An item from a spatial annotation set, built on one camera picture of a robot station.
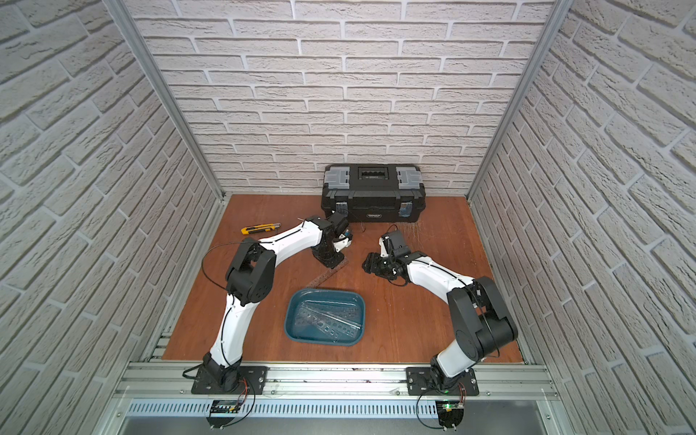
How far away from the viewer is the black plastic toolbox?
3.27ft

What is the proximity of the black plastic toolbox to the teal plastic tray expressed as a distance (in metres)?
0.32

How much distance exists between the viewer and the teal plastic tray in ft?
2.72
